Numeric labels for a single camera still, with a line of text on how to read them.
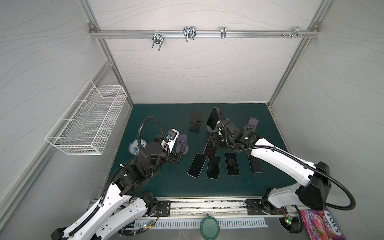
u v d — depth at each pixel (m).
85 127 0.68
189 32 0.76
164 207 0.74
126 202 0.58
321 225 0.68
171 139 0.54
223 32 0.78
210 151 0.81
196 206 0.75
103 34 0.79
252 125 1.01
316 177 0.41
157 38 0.79
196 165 0.89
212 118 1.00
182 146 0.95
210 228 0.60
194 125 1.10
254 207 0.71
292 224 0.72
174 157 0.58
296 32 0.76
